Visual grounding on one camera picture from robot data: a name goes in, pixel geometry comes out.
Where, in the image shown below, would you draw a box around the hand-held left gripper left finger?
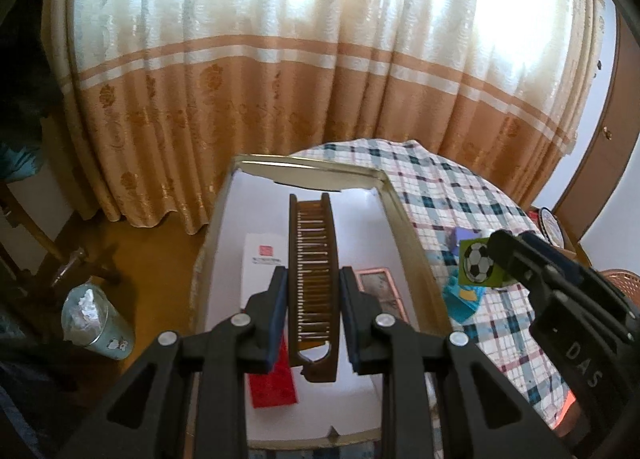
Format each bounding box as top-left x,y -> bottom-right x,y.
62,266 -> 290,459

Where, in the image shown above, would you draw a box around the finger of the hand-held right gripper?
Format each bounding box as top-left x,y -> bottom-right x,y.
487,230 -> 561,300
520,231 -> 636,345

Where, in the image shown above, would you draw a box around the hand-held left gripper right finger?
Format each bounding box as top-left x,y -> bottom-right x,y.
339,266 -> 553,459

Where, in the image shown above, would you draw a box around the pink framed box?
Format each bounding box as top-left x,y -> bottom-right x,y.
356,266 -> 410,325

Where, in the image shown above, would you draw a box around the green soccer ball block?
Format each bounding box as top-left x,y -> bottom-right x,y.
459,237 -> 512,286

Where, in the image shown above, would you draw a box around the white box with red label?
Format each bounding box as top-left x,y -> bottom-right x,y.
239,233 -> 287,312

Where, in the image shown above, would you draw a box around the red toy building block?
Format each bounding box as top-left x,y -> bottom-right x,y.
248,343 -> 301,408

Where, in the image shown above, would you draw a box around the blue toy building block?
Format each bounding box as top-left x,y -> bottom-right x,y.
444,276 -> 485,324

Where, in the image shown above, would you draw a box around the brown wooden comb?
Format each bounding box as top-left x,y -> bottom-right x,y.
287,192 -> 347,385

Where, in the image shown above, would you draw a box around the small purple box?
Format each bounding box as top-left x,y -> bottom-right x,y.
446,228 -> 476,256

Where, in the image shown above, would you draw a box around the gold rectangular tin box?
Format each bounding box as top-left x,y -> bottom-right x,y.
190,154 -> 453,450

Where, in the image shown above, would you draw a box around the brown wicker chair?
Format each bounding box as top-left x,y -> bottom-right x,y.
597,268 -> 640,292

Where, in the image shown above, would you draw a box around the plaid tablecloth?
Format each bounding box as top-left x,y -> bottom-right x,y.
290,138 -> 583,432

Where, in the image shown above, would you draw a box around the white paper lining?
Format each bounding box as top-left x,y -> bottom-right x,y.
202,172 -> 431,440

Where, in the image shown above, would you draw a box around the brown wooden door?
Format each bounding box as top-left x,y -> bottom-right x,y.
555,14 -> 640,240

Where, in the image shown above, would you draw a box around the green cup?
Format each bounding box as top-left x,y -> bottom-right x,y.
61,284 -> 136,361

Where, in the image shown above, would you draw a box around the crumpled white tissue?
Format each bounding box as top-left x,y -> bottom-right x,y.
67,289 -> 108,340

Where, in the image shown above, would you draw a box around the wooden chair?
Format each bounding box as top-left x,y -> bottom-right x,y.
0,179 -> 123,290

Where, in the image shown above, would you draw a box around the cream and orange curtain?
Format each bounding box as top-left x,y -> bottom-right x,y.
42,0 -> 608,235

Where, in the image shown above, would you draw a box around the teal cloth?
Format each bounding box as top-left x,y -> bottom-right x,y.
0,144 -> 41,180

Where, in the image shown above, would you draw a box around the dark hanging clothes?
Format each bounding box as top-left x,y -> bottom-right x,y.
0,0 -> 66,150

